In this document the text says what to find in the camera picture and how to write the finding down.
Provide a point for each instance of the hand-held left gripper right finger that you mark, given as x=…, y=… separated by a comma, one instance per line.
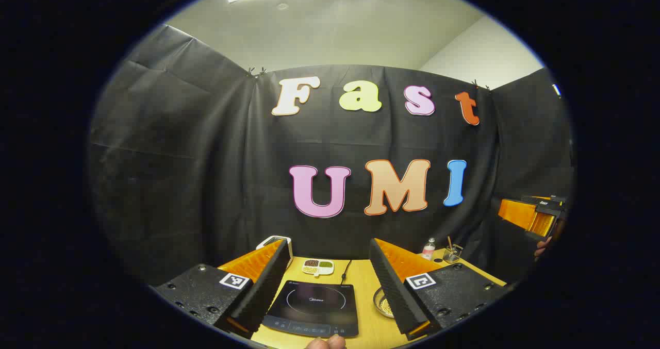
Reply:
x=392, y=297

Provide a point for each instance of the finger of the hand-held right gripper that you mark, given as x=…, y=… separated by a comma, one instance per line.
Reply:
x=518, y=212
x=542, y=226

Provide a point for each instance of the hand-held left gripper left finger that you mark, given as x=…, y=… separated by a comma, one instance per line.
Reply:
x=265, y=297

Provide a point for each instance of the black induction cooktop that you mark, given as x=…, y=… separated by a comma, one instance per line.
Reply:
x=314, y=308

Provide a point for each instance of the pile of yellow soybeans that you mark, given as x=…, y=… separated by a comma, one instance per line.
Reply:
x=385, y=308

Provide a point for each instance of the white box appliance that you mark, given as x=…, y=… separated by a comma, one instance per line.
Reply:
x=272, y=241

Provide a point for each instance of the clear bottle with pink label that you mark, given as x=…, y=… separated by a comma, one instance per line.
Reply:
x=428, y=250

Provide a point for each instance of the white divided bean dish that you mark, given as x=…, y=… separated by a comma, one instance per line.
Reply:
x=317, y=266

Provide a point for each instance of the wooden stick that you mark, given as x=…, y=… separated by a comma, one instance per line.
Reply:
x=449, y=242

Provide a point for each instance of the black backdrop cloth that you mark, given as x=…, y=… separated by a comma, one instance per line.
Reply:
x=180, y=173

